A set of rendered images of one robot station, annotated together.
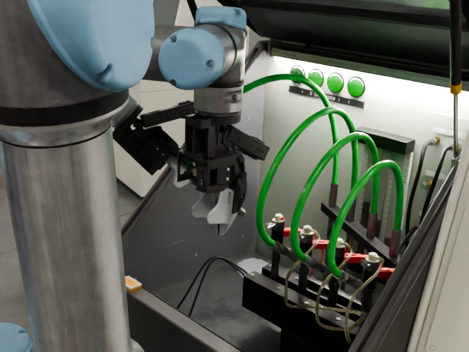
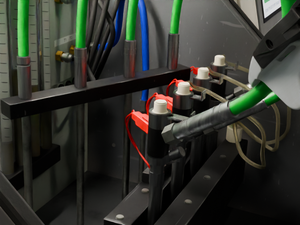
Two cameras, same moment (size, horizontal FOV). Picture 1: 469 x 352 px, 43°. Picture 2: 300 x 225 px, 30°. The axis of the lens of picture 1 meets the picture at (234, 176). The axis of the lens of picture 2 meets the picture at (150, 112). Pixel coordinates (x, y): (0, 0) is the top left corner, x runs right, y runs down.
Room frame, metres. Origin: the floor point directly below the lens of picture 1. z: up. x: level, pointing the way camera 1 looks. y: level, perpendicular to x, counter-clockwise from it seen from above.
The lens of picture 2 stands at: (1.45, 0.49, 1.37)
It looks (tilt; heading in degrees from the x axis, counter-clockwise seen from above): 21 degrees down; 249
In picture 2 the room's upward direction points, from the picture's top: 3 degrees clockwise
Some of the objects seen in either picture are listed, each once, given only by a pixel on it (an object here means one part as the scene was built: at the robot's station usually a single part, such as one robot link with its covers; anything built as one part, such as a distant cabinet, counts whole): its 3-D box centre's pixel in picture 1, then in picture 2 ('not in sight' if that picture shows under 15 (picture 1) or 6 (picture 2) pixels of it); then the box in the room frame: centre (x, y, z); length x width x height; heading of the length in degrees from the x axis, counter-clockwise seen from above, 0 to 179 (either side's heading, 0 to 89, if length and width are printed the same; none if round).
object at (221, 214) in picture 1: (219, 214); not in sight; (0.89, 0.02, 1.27); 0.06 x 0.03 x 0.09; 136
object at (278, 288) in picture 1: (313, 327); (183, 215); (1.12, -0.19, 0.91); 0.34 x 0.10 x 0.15; 46
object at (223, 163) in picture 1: (213, 149); not in sight; (0.90, 0.03, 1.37); 0.09 x 0.08 x 0.12; 136
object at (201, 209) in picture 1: (206, 208); not in sight; (0.91, 0.04, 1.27); 0.06 x 0.03 x 0.09; 136
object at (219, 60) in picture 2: (373, 260); (219, 64); (1.04, -0.27, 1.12); 0.02 x 0.02 x 0.03
